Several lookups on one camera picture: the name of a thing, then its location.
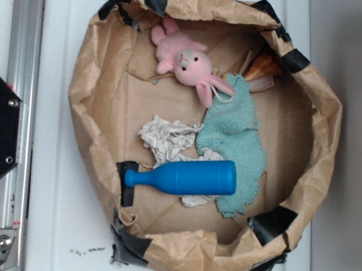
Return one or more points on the orange brown seashell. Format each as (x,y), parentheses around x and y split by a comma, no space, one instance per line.
(261,73)

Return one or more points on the crumpled white paper towel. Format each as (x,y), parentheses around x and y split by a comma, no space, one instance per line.
(167,140)

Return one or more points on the light blue terry cloth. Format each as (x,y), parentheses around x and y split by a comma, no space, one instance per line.
(232,131)

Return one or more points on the aluminium extrusion rail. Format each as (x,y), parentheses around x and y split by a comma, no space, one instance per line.
(23,66)

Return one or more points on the metal corner bracket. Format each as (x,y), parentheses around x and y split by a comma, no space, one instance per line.
(8,249)

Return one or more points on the brown paper bag bin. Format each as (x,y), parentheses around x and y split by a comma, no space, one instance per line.
(114,90)

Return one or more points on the pink plush sheep toy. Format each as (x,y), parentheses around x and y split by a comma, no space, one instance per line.
(176,52)

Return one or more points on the blue plastic bottle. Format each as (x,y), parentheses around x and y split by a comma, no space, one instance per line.
(188,178)

